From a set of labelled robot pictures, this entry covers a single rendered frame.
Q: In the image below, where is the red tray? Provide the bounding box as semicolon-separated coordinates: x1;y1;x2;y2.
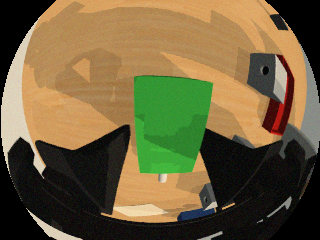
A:
263;53;295;136

